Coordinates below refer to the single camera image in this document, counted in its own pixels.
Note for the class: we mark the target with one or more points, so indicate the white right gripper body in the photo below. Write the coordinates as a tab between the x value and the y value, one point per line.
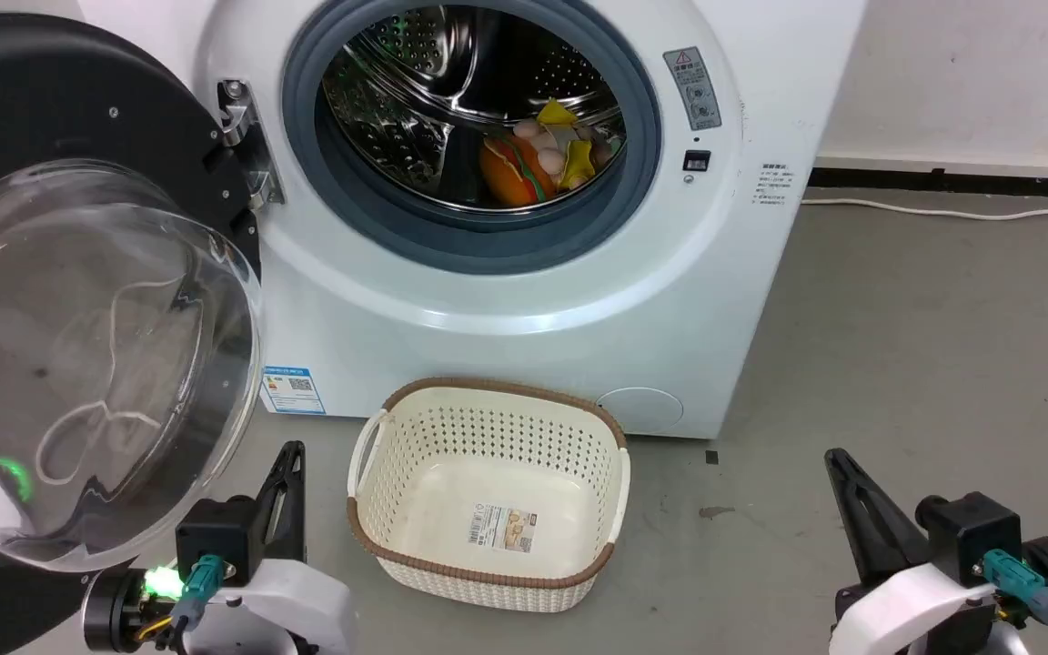
897	611

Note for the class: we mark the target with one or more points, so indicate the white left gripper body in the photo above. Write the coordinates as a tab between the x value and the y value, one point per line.
287	609

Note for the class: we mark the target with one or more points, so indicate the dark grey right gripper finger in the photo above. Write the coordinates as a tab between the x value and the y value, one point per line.
856	518
911	550

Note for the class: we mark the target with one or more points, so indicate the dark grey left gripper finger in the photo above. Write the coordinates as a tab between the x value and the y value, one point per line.
297	509
275	496

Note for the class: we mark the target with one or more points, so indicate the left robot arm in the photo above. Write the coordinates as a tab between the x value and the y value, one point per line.
110	611

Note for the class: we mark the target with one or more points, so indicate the white front-load washing machine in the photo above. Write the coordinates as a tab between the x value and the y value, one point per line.
506	346

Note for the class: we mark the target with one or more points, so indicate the chrome door hinge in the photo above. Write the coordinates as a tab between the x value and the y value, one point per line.
237	114

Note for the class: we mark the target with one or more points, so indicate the black door latch socket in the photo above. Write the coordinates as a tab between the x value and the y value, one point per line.
697	161

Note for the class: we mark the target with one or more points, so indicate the washer door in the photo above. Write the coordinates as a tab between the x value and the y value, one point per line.
33	91

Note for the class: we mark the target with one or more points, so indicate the blue energy label sticker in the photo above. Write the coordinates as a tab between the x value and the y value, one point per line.
293	390

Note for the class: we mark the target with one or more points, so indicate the cream woven laundry basket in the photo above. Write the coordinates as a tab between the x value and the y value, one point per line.
488	455

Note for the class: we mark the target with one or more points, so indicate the paper basket label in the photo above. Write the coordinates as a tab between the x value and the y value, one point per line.
502	529

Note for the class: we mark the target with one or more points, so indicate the round white filter cover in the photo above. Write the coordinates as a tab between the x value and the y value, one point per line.
639	411

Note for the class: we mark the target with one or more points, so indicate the printed text label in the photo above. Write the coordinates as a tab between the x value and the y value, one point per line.
775	185

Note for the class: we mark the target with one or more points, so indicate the black baseboard strip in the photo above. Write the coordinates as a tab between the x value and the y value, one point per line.
942	181

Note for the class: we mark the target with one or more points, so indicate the orange plush toy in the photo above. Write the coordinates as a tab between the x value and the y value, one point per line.
506	179

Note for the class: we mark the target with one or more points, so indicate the beige doll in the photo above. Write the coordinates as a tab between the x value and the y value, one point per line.
544	146

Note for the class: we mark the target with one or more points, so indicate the yellow fabric toy piece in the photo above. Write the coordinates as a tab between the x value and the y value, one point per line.
558	113
578	164

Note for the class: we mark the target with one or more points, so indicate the grey warning sticker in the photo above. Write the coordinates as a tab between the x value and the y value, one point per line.
693	89

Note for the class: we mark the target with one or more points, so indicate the stainless steel drum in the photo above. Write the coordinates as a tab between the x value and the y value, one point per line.
424	55

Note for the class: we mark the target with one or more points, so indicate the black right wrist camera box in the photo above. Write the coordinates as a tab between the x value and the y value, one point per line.
970	537

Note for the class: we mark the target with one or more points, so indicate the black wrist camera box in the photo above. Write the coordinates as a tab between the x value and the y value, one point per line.
215	537
970	537

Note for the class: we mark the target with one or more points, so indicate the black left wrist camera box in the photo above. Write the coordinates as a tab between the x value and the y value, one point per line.
215	537

